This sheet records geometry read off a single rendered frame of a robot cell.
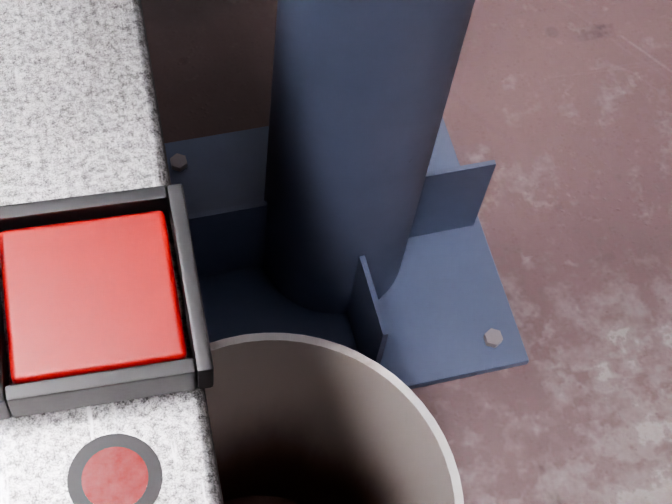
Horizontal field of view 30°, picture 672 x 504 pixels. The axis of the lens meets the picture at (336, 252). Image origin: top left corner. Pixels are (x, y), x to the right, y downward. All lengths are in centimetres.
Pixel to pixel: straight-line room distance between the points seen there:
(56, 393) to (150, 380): 3
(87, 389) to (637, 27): 144
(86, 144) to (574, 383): 106
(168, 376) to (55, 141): 12
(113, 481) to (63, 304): 6
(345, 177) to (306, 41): 18
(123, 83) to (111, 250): 8
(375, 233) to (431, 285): 21
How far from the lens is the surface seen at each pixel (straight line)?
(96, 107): 51
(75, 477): 44
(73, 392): 43
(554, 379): 149
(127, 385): 43
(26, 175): 49
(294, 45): 110
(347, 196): 123
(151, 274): 45
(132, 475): 44
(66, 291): 45
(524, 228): 158
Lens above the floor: 133
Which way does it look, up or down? 61 degrees down
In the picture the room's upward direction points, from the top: 10 degrees clockwise
